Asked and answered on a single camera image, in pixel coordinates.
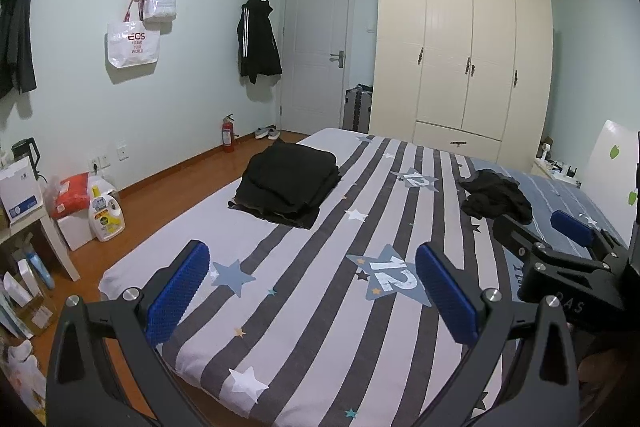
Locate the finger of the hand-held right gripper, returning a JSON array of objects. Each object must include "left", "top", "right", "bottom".
[
  {"left": 550, "top": 209, "right": 629, "bottom": 264},
  {"left": 492, "top": 213, "right": 609, "bottom": 274}
]

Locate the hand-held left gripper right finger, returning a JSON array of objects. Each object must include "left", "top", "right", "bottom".
[{"left": 416, "top": 242, "right": 583, "bottom": 427}]

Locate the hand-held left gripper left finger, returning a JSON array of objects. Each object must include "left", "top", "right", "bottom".
[{"left": 45, "top": 239, "right": 210, "bottom": 427}]

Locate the black garment pile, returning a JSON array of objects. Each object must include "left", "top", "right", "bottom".
[{"left": 459, "top": 168, "right": 534, "bottom": 225}]

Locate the stack of black clothes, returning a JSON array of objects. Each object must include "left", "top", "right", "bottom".
[{"left": 228, "top": 141, "right": 343, "bottom": 230}]

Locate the white nightstand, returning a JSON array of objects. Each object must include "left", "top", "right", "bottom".
[{"left": 531, "top": 157, "right": 584, "bottom": 188}]

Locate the white headboard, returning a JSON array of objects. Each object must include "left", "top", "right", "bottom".
[{"left": 582, "top": 119, "right": 640, "bottom": 230}]

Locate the white detergent bottle yellow cap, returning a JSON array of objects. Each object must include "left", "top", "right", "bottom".
[{"left": 88, "top": 186, "right": 126, "bottom": 243}]

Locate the plain white box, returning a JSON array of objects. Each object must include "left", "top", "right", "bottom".
[{"left": 55, "top": 212, "right": 94, "bottom": 253}]

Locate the bed with striped star sheet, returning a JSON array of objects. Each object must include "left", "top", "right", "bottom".
[{"left": 97, "top": 127, "right": 631, "bottom": 427}]

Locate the white stool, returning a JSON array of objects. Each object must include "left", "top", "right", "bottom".
[{"left": 0, "top": 206, "right": 81, "bottom": 283}]

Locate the floor clutter of boxes and packets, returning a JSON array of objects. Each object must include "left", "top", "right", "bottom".
[{"left": 0, "top": 247, "right": 57, "bottom": 413}]

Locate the red fire extinguisher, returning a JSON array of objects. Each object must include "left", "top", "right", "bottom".
[{"left": 220, "top": 114, "right": 237, "bottom": 154}]

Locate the white box with blue label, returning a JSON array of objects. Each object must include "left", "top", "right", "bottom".
[{"left": 0, "top": 157, "right": 44, "bottom": 224}]

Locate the cream wardrobe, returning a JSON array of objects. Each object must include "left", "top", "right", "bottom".
[{"left": 369, "top": 0, "right": 554, "bottom": 164}]

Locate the silver ribbed suitcase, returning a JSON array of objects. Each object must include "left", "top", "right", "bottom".
[{"left": 344, "top": 84, "right": 374, "bottom": 132}]

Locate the black kettle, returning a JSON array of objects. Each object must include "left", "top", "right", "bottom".
[{"left": 11, "top": 138, "right": 42, "bottom": 178}]

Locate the white tote bag red print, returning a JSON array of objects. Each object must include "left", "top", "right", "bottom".
[{"left": 106, "top": 0, "right": 162, "bottom": 69}]

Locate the black jacket with white stripes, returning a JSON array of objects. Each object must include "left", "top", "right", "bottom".
[{"left": 236, "top": 0, "right": 284, "bottom": 85}]

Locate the white door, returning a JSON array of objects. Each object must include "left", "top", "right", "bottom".
[{"left": 279, "top": 0, "right": 354, "bottom": 134}]

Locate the dark grey coat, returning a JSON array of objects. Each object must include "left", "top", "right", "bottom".
[{"left": 0, "top": 0, "right": 40, "bottom": 100}]

